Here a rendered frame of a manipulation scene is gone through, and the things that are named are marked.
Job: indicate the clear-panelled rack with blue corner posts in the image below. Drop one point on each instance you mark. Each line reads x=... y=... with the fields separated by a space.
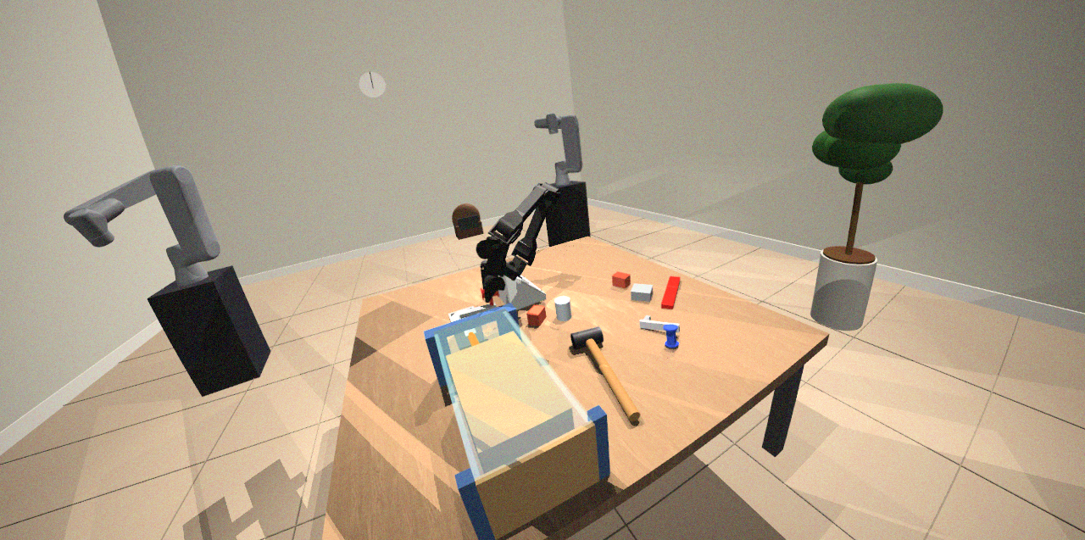
x=530 y=443

